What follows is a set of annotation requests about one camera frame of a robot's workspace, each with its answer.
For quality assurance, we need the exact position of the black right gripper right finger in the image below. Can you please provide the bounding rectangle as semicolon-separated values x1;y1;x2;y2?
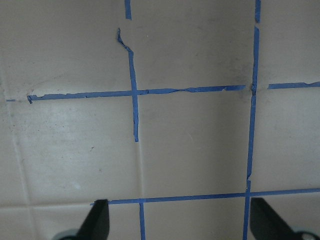
249;197;306;240

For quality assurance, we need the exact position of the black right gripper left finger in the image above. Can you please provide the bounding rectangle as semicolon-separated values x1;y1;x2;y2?
75;199;110;240

